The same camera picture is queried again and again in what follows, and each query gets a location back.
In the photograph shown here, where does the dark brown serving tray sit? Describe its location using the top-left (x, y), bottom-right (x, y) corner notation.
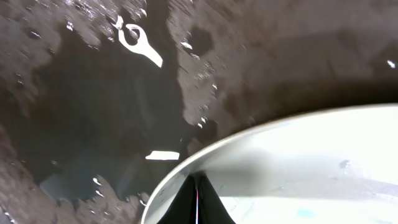
top-left (1, 0), bottom-right (397, 223)

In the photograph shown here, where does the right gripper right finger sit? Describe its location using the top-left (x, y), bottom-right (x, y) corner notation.
top-left (197, 174), bottom-right (235, 224)

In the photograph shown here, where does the white plate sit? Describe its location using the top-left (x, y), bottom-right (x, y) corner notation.
top-left (142, 104), bottom-right (397, 223)

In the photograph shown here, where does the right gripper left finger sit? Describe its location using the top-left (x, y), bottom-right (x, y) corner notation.
top-left (157, 175), bottom-right (197, 224)

